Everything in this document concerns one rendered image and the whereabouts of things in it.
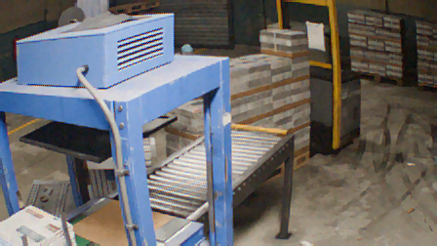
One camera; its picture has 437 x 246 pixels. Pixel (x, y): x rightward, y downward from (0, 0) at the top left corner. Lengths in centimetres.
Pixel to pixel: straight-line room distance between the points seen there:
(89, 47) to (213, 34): 1007
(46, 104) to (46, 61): 21
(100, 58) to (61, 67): 22
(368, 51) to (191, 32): 474
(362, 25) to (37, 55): 752
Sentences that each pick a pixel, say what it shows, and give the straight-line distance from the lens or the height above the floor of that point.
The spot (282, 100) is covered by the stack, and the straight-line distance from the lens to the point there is 475.
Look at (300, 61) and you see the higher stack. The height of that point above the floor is 101.
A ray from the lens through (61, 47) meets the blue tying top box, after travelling 187.
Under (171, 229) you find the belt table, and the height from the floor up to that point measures 80.
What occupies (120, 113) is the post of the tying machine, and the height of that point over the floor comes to 151.
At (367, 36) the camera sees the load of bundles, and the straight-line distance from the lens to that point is 897.
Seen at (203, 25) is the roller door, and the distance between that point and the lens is 1186.
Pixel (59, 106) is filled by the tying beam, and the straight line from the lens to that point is 176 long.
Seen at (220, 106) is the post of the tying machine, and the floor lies 137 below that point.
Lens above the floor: 193
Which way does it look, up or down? 17 degrees down
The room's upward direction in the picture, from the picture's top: 2 degrees counter-clockwise
